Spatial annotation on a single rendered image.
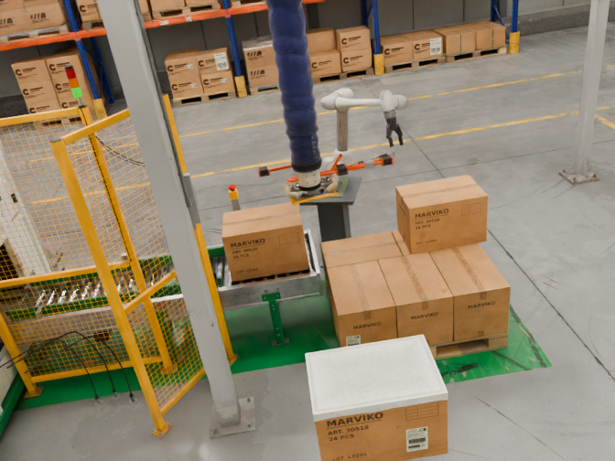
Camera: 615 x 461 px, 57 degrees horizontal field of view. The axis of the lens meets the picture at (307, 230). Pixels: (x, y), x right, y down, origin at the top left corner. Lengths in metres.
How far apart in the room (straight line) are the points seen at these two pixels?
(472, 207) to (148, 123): 2.50
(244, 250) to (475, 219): 1.75
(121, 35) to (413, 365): 2.03
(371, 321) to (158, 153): 1.87
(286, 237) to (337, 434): 1.88
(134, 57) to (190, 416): 2.48
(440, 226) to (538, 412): 1.45
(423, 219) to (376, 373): 1.83
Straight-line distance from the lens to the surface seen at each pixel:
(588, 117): 6.69
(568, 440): 3.93
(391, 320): 3.98
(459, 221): 4.42
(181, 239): 3.16
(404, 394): 2.65
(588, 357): 4.48
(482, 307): 4.13
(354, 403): 2.62
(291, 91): 3.86
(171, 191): 3.03
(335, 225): 5.13
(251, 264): 4.30
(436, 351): 4.26
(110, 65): 12.75
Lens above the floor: 2.93
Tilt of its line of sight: 29 degrees down
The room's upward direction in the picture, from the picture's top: 8 degrees counter-clockwise
